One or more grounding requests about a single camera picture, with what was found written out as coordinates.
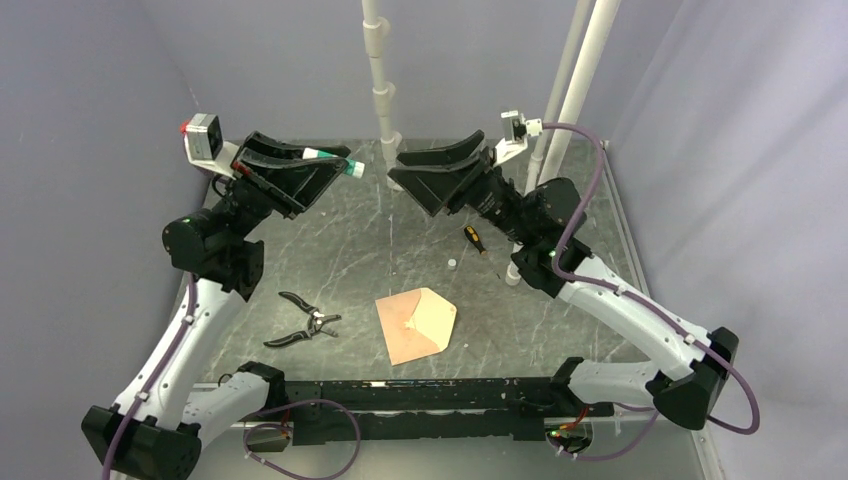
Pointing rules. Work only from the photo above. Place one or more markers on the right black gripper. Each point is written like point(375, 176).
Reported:
point(449, 189)

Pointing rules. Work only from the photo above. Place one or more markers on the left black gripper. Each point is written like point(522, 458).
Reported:
point(288, 184)

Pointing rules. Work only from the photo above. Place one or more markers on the green white glue stick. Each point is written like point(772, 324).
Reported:
point(352, 168)

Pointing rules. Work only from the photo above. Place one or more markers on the tan envelope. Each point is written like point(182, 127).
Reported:
point(415, 324)

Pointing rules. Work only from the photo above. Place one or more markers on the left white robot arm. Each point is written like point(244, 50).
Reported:
point(157, 426)

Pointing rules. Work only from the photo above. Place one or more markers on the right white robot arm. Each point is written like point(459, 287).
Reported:
point(686, 367)

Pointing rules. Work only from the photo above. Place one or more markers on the yellow black screwdriver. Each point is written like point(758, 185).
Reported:
point(473, 237)

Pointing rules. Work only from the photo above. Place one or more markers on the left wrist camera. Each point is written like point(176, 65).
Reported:
point(205, 146)

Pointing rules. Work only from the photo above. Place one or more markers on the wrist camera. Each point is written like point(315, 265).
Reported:
point(205, 146)
point(517, 130)

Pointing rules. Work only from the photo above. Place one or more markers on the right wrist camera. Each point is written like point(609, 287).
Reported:
point(517, 130)

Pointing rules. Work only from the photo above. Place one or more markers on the white PVC pipe frame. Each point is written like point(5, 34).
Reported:
point(587, 36)

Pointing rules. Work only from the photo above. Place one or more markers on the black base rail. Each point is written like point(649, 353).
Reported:
point(520, 408)

